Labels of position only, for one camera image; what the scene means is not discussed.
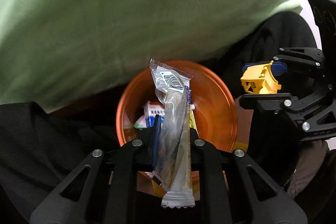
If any green snack wrapper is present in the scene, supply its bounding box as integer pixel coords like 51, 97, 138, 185
133, 115, 147, 130

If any yellow toy truck part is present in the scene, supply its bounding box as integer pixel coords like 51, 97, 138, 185
240, 61, 281, 94

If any clear silver snack wrapper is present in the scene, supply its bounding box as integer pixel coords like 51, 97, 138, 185
149, 59, 195, 208

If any person's right forearm sleeve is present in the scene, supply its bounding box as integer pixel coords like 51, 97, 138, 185
285, 140, 329, 198

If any orange plastic trash bin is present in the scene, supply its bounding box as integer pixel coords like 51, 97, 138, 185
115, 60, 239, 201

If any blue white milk carton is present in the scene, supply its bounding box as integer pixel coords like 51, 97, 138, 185
143, 101, 165, 128

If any green fleece bed blanket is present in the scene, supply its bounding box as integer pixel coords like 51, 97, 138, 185
1, 0, 302, 111

